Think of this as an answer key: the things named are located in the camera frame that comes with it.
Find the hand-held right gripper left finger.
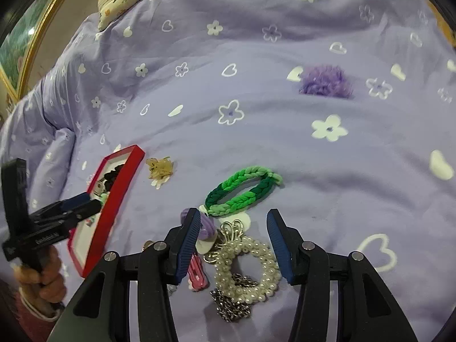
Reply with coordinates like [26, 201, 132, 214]
[48, 207, 202, 342]

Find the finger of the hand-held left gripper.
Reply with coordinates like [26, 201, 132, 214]
[66, 199, 103, 229]
[58, 192, 92, 211]

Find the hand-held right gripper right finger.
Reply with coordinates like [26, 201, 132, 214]
[266, 208, 420, 342]

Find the red jewelry box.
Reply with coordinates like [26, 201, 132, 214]
[67, 144, 146, 278]

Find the white pearl bracelet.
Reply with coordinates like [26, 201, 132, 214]
[213, 237, 283, 306]

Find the person's left forearm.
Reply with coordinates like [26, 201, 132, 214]
[0, 280, 65, 342]

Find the person's left hand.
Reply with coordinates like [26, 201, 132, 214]
[13, 247, 67, 306]

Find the purple shell hair clip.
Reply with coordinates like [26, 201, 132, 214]
[181, 208, 219, 254]

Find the pink hair clip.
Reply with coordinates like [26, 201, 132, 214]
[187, 251, 209, 292]

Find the silver butterfly pendant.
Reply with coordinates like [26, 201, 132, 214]
[204, 220, 251, 263]

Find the yellow hair claw clip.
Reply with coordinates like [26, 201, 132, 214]
[145, 156, 175, 190]

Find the purple printed blanket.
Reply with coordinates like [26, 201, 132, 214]
[0, 0, 456, 342]

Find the gold framed picture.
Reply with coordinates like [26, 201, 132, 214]
[0, 0, 84, 101]

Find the purple fluffy pompom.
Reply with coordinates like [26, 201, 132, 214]
[298, 64, 354, 99]

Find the black hair tie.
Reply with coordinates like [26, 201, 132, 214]
[103, 166, 126, 190]

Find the green braided hair tie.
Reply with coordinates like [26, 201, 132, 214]
[204, 165, 284, 218]

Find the silver chain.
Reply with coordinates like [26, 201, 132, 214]
[209, 274, 258, 323]

